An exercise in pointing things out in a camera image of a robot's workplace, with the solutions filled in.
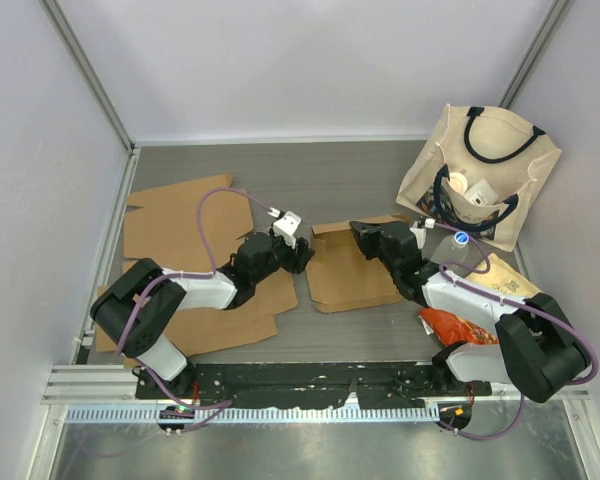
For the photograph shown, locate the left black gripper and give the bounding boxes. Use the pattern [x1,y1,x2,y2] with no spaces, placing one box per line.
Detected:
[252,222,314,285]

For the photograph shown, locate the brown cardboard box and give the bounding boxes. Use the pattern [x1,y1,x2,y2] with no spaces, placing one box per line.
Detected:
[305,221,403,314]

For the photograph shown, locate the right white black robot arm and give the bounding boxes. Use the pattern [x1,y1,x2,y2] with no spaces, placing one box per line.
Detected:
[349,220,599,403]

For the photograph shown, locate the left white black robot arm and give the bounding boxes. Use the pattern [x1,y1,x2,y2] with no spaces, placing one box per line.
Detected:
[90,231,315,399]

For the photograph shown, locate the white box in bag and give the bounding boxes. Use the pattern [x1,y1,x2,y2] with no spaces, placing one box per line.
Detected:
[464,179,499,206]

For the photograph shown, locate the clear plastic water bottle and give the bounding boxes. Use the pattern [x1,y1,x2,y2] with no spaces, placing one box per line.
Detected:
[426,232,470,277]

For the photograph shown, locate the round beige lid in bag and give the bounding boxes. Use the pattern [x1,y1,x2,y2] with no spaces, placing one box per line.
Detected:
[448,172,469,195]

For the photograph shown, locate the small white paper packet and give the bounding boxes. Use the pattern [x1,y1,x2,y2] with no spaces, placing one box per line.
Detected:
[420,318,433,335]

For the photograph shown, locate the flat brown cardboard sheets stack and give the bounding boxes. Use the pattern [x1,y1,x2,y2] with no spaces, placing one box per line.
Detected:
[123,173,298,356]

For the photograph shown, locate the beige canvas tote bag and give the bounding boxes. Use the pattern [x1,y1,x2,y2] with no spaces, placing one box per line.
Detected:
[396,104,562,252]

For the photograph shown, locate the orange chips snack bag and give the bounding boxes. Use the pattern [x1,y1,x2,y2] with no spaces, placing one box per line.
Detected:
[418,252,544,347]

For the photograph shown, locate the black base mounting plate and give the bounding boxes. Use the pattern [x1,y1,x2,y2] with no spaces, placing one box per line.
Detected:
[166,362,492,410]

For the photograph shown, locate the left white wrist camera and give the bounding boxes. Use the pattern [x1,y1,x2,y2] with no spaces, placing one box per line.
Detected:
[268,207,302,249]

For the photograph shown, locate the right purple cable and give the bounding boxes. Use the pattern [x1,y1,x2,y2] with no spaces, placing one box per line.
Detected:
[429,222,599,441]

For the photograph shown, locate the purple cable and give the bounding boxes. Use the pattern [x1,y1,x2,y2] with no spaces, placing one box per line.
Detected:
[429,222,599,441]
[114,187,281,459]

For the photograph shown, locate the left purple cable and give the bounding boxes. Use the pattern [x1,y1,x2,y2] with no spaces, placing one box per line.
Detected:
[114,187,281,459]

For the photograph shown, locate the white slotted cable duct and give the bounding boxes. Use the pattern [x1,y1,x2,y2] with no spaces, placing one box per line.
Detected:
[65,403,440,424]

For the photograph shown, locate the right aluminium frame post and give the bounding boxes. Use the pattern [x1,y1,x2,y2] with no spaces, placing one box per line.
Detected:
[498,0,575,110]

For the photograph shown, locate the aluminium frame post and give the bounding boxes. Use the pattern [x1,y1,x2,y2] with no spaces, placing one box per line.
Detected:
[498,0,575,110]
[40,0,135,153]

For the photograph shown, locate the left aluminium frame post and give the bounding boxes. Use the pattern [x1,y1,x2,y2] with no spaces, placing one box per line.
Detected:
[40,0,135,153]

